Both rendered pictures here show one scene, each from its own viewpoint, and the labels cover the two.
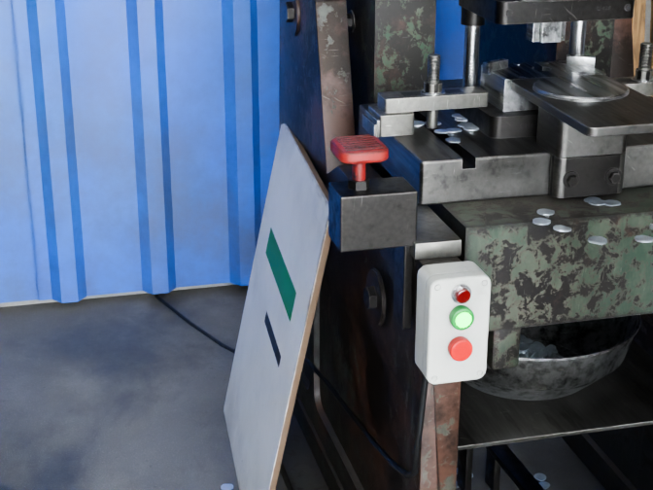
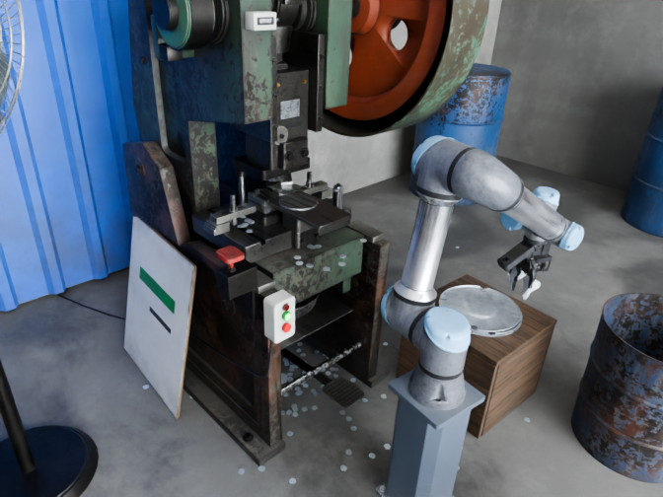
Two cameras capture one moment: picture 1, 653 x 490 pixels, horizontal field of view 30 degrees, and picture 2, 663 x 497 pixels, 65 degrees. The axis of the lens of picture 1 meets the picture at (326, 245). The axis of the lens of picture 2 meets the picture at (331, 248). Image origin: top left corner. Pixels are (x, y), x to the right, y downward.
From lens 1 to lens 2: 0.49 m
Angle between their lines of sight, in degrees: 29
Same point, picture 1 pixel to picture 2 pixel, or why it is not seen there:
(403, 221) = (252, 279)
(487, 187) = (270, 249)
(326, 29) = (166, 180)
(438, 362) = (278, 334)
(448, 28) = not seen: hidden behind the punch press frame
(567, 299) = (309, 289)
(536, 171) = (287, 239)
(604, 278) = (321, 276)
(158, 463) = (106, 385)
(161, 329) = (69, 312)
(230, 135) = (82, 211)
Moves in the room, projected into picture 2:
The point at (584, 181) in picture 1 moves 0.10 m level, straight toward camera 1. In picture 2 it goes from (306, 240) to (315, 254)
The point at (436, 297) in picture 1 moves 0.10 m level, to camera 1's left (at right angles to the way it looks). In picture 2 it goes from (276, 311) to (242, 320)
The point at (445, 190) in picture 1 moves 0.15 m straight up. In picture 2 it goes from (255, 255) to (254, 210)
